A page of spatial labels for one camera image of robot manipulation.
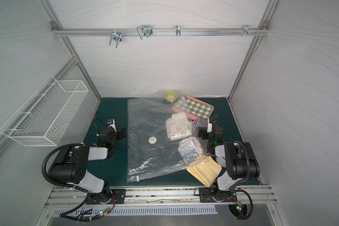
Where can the white slotted cable duct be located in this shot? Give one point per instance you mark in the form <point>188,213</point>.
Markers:
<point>183,210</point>

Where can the clear plastic vacuum bag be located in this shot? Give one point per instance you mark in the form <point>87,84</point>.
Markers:
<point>146,118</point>

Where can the white vacuum bag valve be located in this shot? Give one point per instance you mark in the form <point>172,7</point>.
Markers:
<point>152,140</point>

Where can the pink tray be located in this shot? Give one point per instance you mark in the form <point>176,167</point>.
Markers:
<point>186,111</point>

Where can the metal u-bolt clamp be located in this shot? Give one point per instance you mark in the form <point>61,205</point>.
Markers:
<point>116,37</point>

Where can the metal u-bolt hook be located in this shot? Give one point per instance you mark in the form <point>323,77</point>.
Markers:
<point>144,31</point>

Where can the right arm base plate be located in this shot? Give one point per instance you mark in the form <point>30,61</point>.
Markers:
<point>210,195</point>

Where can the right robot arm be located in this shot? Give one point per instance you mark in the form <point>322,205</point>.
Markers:
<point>240,162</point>

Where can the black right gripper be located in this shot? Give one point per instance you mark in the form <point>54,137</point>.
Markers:
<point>203,133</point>

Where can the green table mat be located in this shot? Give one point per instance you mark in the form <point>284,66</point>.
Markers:
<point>114,170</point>

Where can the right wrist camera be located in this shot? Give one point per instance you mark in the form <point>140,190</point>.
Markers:
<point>212,124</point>

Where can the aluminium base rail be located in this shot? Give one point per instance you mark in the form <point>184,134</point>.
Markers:
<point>178,195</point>

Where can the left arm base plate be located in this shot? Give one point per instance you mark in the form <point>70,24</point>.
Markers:
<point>113,195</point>

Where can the small green bowl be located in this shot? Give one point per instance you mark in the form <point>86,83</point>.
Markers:
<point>171,96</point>

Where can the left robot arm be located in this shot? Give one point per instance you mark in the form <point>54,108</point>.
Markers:
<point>66,166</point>

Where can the small metal bracket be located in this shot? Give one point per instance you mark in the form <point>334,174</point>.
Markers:
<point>177,30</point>

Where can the white wire basket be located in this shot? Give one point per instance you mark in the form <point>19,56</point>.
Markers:
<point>42,120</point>

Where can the aluminium crossbar rail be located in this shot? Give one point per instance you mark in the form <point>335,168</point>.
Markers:
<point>132,32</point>

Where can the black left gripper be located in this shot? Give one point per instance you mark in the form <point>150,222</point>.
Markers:
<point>119,134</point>

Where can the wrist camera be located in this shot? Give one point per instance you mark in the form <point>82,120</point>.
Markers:
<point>212,124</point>
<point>111,123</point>

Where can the white rabbit patterned towel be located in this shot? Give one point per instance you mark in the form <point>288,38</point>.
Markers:
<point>179,126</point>

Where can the yellow towel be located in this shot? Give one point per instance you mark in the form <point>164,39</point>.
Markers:
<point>206,172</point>

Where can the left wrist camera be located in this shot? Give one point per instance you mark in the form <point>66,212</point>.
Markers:
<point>111,123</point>

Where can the green checkered folded cloth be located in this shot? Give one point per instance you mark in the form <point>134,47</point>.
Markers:
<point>195,106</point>

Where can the metal hook bracket right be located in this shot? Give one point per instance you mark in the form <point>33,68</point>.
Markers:
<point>246,32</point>

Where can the blue patterned towel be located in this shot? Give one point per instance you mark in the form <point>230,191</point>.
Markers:
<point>190,149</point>

